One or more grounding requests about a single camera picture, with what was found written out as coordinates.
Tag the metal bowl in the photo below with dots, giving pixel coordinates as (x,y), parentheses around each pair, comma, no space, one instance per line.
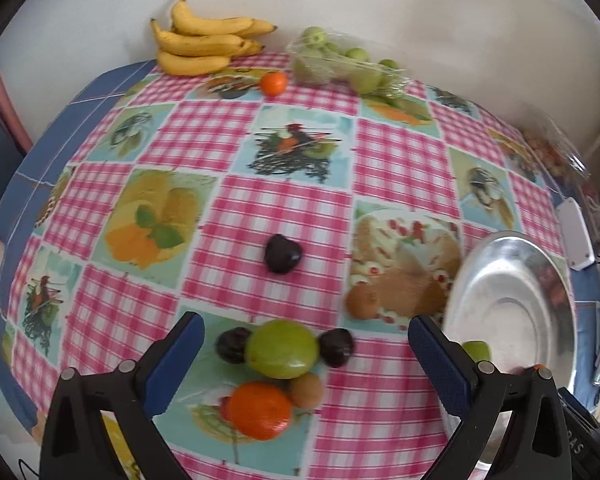
(510,310)

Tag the orange tangerine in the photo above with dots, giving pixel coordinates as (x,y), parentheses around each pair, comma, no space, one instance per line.
(260,410)

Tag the brown longan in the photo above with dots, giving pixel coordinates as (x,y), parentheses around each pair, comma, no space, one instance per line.
(362,301)
(307,392)

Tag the clear box of green jujubes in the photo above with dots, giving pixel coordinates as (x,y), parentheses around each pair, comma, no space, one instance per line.
(330,67)

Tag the green jujube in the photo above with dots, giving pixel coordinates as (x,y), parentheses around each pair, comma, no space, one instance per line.
(476,351)
(281,349)

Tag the yellow banana bunch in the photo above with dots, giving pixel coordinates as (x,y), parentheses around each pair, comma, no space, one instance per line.
(195,62)

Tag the white power box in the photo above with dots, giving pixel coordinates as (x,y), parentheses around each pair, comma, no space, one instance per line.
(575,235)

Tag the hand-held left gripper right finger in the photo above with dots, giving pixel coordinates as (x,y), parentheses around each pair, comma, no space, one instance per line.
(437,362)

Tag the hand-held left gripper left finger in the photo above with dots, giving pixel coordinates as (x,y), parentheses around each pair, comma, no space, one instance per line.
(172,362)

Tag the small tangerine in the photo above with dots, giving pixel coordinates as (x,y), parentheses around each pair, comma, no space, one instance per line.
(273,83)

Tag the dark red cherry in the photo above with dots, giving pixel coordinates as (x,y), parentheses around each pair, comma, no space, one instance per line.
(232,346)
(337,348)
(282,254)

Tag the clear box of longans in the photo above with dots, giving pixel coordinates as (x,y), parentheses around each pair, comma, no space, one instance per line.
(550,152)

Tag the pink board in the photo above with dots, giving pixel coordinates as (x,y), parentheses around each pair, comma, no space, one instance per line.
(2,107)

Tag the pink checked printed tablecloth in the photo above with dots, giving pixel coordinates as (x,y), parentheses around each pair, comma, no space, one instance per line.
(280,200)

